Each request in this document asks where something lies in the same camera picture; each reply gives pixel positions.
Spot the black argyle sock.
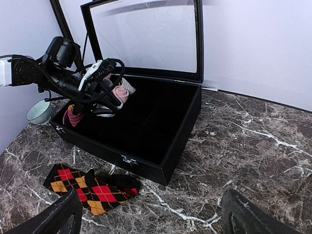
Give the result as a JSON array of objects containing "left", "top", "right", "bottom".
[{"left": 43, "top": 164, "right": 141, "bottom": 216}]

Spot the left black frame post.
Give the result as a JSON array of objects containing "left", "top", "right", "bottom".
[{"left": 49, "top": 0, "right": 83, "bottom": 71}]

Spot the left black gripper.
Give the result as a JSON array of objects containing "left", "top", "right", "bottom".
[{"left": 11, "top": 37, "right": 121, "bottom": 117}]

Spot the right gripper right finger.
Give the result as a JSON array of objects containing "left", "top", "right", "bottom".
[{"left": 221, "top": 189, "right": 299, "bottom": 234}]

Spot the black display box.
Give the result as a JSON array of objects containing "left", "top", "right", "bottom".
[{"left": 51, "top": 0, "right": 204, "bottom": 185}]

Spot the pink patterned sock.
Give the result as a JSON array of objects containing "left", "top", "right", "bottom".
[{"left": 97, "top": 78, "right": 136, "bottom": 117}]

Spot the rolled pink sock in box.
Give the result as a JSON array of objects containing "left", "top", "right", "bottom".
[{"left": 62, "top": 104, "right": 84, "bottom": 127}]

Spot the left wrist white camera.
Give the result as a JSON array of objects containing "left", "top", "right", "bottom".
[{"left": 78, "top": 59, "right": 103, "bottom": 91}]

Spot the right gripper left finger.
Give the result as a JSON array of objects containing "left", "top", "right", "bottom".
[{"left": 7, "top": 190, "right": 82, "bottom": 234}]

